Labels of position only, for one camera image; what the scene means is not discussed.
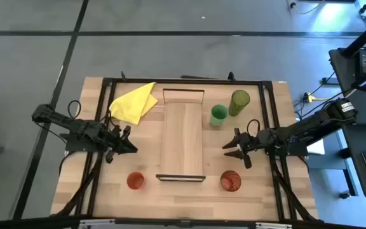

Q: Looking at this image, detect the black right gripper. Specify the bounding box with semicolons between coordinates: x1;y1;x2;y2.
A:
221;128;264;170

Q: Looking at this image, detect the black diagonal beam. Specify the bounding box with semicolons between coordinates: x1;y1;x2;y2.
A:
341;11;366;59

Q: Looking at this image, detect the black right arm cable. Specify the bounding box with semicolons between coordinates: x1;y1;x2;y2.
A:
247;118;261;135

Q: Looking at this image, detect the yellow floor cable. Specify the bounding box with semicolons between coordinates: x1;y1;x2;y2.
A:
289;0;327;16

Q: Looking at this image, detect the black overhead crossbar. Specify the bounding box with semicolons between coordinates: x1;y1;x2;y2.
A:
0;215;366;229

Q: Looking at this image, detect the black aluminium table frame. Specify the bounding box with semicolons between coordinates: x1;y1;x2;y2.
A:
51;71;324;223

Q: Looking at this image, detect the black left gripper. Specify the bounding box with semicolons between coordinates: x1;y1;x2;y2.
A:
104;125;139;163

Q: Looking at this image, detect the tall olive green cup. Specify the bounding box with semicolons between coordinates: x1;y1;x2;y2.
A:
228;89;251;117

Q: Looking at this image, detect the small orange-red cup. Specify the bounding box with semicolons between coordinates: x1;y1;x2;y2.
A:
126;171;146;191

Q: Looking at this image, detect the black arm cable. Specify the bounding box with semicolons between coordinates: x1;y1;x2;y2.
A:
247;118;261;135
67;99;82;120

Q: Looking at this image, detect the short light green cup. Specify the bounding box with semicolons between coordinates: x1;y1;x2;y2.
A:
209;104;229;127

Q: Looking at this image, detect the wooden shelf with black legs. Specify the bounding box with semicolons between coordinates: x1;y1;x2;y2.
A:
155;88;207;183

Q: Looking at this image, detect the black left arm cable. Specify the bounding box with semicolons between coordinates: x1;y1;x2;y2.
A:
67;99;82;120

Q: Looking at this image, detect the wide ribbed red cup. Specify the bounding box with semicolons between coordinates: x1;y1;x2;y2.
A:
219;170;242;193

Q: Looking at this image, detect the yellow cloth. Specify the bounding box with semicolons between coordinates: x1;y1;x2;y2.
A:
109;81;159;126

